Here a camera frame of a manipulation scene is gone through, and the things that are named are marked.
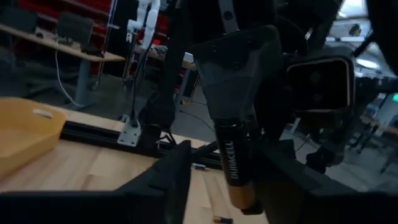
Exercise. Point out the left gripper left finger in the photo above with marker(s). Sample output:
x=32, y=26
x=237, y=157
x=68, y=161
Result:
x=174, y=180

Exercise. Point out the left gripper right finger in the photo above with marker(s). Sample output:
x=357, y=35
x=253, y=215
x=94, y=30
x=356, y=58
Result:
x=286, y=186

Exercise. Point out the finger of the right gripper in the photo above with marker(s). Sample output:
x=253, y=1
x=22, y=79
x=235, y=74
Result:
x=233, y=77

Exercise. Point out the yellow plastic bin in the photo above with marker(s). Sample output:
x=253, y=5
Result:
x=25, y=133

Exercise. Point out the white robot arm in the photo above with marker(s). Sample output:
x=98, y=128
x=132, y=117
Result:
x=146, y=18

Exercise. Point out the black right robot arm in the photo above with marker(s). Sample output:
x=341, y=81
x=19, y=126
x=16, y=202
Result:
x=164, y=77

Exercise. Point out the wooden office desk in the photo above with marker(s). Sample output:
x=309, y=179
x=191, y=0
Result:
x=93, y=56

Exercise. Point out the red storage shelf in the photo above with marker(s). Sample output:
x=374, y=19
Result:
x=62, y=7

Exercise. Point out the small gray rail clip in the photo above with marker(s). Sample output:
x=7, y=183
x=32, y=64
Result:
x=199, y=166

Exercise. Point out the gray arm base bracket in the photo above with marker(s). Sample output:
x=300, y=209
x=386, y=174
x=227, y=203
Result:
x=129, y=135

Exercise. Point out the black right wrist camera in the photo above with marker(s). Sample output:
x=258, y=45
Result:
x=320, y=84

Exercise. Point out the black aluminium table frame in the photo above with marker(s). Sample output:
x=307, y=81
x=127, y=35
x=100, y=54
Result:
x=93, y=137

